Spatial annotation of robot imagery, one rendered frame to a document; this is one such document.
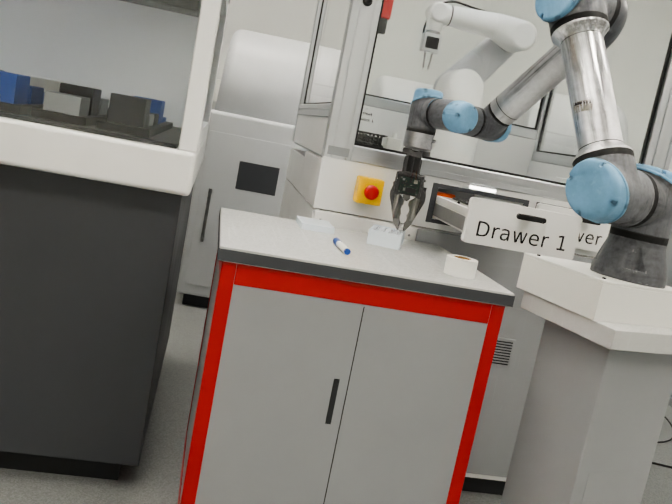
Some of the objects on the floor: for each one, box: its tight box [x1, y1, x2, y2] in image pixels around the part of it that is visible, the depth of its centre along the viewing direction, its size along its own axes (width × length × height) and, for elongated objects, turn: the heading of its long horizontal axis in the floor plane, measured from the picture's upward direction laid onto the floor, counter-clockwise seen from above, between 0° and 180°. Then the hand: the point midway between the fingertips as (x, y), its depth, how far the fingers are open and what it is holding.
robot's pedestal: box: [500, 291, 672, 504], centre depth 164 cm, size 30×30×76 cm
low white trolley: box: [178, 208, 515, 504], centre depth 186 cm, size 58×62×76 cm
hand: (401, 225), depth 198 cm, fingers closed, pressing on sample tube
